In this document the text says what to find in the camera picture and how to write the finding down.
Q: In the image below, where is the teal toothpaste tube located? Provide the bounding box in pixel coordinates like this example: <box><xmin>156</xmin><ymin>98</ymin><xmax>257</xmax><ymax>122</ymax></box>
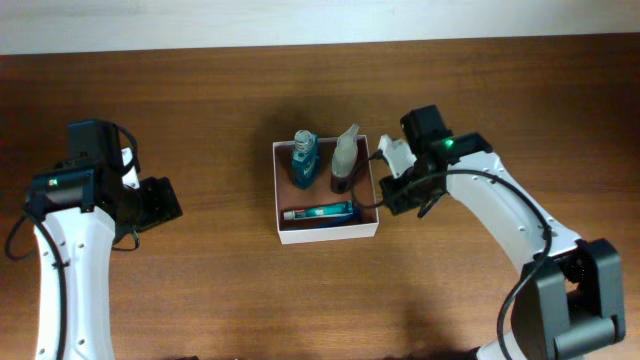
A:
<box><xmin>282</xmin><ymin>201</ymin><xmax>354</xmax><ymax>221</ymax></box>

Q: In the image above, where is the purple spray bottle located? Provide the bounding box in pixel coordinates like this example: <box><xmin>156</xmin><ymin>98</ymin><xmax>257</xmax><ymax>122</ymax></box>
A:
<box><xmin>331</xmin><ymin>124</ymin><xmax>360</xmax><ymax>194</ymax></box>

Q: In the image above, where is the teal mouthwash bottle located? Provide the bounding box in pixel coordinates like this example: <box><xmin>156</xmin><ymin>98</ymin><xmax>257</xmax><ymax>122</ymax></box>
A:
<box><xmin>292</xmin><ymin>130</ymin><xmax>319</xmax><ymax>189</ymax></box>

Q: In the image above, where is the blue disposable razor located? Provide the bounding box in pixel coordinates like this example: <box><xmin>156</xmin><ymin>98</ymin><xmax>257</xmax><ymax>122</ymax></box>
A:
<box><xmin>310</xmin><ymin>207</ymin><xmax>362</xmax><ymax>229</ymax></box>

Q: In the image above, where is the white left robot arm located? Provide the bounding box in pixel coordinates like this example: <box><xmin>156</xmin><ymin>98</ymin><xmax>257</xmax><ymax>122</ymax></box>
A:
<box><xmin>24</xmin><ymin>168</ymin><xmax>182</xmax><ymax>359</ymax></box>

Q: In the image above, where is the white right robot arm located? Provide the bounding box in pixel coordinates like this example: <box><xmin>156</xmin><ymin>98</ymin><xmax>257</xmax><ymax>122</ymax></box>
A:
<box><xmin>378</xmin><ymin>133</ymin><xmax>626</xmax><ymax>359</ymax></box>

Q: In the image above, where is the white cardboard box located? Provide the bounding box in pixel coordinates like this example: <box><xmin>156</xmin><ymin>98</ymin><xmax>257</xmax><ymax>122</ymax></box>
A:
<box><xmin>272</xmin><ymin>138</ymin><xmax>380</xmax><ymax>245</ymax></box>

